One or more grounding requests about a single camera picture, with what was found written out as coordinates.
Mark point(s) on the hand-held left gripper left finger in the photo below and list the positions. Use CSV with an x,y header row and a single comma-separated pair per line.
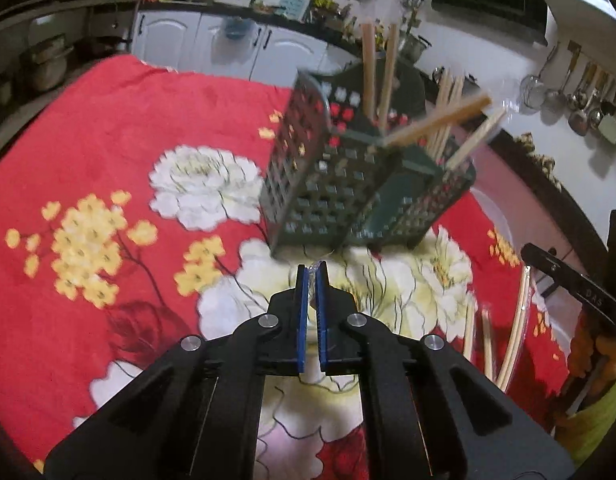
x,y
302,330

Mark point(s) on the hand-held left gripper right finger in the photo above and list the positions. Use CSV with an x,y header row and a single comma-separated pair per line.
x,y
324,330

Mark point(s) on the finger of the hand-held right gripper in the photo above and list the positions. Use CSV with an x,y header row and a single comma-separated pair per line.
x,y
553,267

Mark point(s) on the green plastic utensil holder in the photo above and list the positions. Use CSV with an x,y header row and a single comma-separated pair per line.
x,y
318,200

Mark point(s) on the person's right forearm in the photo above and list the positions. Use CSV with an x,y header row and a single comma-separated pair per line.
x,y
600,420

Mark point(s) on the person's right hand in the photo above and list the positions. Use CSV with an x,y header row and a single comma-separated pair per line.
x,y
585,355

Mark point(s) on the ginger pile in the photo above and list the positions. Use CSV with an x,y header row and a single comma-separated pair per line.
x,y
540,160

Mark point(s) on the hanging steel spoon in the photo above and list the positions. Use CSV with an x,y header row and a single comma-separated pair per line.
x,y
578,120

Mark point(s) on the hanging pale spatula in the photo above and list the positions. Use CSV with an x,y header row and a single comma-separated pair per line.
x,y
612,127

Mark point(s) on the hanging steel ladle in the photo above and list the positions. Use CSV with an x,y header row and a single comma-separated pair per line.
x,y
555,95

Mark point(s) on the hanging steel strainer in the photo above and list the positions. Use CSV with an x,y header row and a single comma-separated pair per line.
x,y
533,92

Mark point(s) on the dark lidded pot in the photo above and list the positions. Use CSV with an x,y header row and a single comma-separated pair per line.
x,y
438,76

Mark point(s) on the steel cooking pot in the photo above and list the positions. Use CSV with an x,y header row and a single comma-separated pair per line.
x,y
413,45

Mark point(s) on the red floral blanket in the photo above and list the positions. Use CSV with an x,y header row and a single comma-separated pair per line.
x,y
87,125

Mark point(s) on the blue hanging bowl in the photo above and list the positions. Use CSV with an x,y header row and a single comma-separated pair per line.
x,y
233,27

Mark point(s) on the white kitchen cabinets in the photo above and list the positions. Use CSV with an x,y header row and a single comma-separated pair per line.
x,y
172,40

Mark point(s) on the blue knife block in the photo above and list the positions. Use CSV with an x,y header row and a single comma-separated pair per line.
x,y
294,5

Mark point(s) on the large steel stockpot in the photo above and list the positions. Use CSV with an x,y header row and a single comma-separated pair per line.
x,y
47,62

